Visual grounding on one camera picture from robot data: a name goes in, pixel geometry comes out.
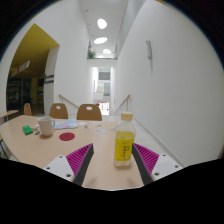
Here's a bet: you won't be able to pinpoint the colourful printed paper sheet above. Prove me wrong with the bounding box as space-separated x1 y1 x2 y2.
53 119 79 130

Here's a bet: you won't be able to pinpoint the wooden stair handrail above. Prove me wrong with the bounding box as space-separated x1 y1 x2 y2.
58 94 80 110
114 94 132 113

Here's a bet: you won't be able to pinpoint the white mug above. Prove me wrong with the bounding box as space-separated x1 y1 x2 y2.
36 115 56 137

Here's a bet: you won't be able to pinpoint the round ceiling lights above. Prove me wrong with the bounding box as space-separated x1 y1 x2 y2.
93 18 113 55

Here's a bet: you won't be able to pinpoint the small green box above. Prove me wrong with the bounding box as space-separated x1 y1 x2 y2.
22 124 34 136

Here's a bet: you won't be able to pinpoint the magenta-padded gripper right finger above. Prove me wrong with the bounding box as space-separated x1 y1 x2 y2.
131 142 184 186

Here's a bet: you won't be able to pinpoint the yellow drink bottle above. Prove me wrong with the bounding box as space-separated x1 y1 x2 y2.
113 111 137 168

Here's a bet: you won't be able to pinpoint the wooden side table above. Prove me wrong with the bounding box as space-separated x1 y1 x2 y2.
0 109 19 123

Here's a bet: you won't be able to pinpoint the green potted plant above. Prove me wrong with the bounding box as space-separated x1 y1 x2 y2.
87 49 97 60

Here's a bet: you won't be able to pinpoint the dark wall sign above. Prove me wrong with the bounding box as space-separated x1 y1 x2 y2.
44 74 55 84

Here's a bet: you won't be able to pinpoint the wooden chairs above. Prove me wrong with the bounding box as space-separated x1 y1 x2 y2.
23 102 103 122

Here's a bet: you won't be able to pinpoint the flat round red coaster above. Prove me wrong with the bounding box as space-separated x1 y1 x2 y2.
58 132 76 142

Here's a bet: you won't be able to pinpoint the hanging white sign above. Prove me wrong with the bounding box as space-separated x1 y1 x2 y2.
12 60 31 77

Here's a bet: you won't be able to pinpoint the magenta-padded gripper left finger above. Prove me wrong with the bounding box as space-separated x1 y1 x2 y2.
43 143 95 187

